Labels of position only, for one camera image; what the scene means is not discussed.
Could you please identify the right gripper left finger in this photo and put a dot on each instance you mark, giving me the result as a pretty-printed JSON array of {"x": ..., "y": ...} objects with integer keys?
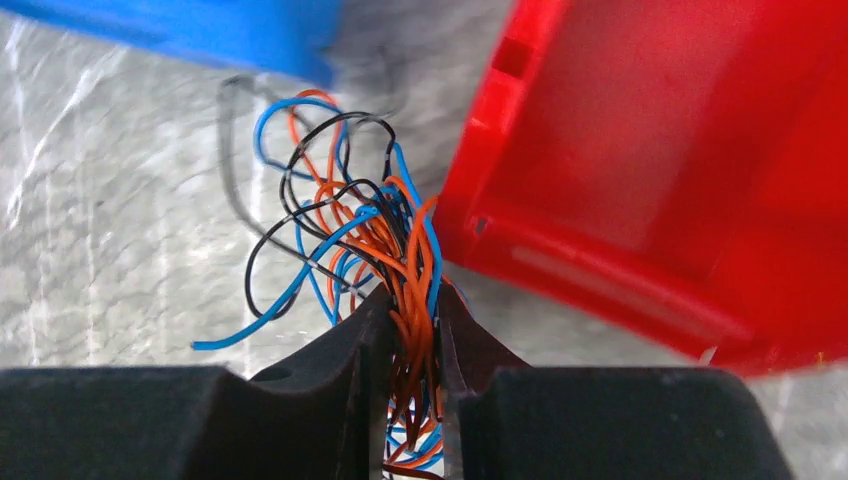
[{"x": 319, "y": 413}]

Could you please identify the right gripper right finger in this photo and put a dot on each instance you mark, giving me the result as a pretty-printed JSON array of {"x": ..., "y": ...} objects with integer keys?
[{"x": 505, "y": 419}]

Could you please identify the red plastic bin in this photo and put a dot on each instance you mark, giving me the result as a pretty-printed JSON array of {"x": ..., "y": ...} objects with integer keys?
[{"x": 676, "y": 167}]

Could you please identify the blue double plastic bin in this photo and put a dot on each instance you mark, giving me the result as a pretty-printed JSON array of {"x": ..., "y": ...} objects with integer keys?
[{"x": 284, "y": 37}]

